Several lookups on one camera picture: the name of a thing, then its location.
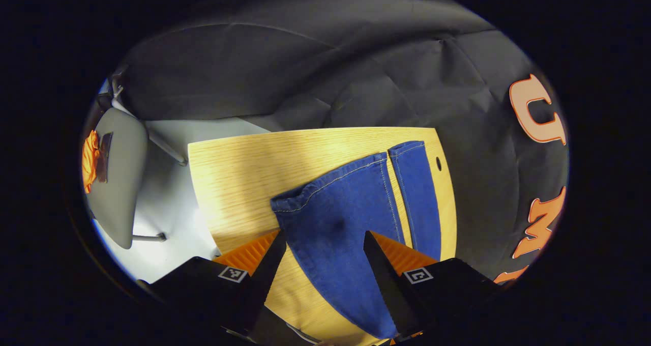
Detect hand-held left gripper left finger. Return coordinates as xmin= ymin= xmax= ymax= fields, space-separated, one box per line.
xmin=137 ymin=229 xmax=288 ymax=336

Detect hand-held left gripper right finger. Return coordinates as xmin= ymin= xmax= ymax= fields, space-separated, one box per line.
xmin=363 ymin=230 xmax=501 ymax=342

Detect blue jeans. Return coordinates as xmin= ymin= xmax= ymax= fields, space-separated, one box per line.
xmin=270 ymin=140 xmax=443 ymax=340

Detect grey chair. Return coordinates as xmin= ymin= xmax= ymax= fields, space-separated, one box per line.
xmin=84 ymin=66 xmax=189 ymax=250

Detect orange crumpled object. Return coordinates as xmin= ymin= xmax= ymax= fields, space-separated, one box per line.
xmin=81 ymin=130 xmax=113 ymax=194

